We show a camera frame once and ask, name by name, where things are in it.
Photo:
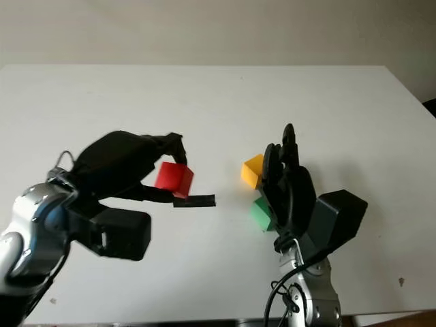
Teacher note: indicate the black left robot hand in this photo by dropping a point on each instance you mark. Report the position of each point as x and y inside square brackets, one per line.
[116, 160]

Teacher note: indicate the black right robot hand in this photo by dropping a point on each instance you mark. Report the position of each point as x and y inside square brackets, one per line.
[293, 197]

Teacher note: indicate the green block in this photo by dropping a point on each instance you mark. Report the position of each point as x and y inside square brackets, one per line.
[260, 213]

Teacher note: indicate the yellow block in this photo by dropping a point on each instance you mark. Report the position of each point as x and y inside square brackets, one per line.
[250, 172]

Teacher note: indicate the red block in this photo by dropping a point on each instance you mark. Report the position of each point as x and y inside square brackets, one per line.
[172, 177]

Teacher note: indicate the black tape strip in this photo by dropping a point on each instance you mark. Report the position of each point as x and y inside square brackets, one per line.
[199, 201]

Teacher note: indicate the dark background object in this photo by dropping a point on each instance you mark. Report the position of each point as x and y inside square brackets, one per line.
[430, 108]

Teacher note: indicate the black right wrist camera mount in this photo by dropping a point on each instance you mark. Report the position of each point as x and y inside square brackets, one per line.
[340, 218]

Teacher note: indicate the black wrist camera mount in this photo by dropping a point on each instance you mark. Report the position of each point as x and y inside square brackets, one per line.
[122, 231]
[340, 218]

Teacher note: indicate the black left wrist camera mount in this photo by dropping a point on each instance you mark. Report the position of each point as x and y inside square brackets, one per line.
[122, 231]

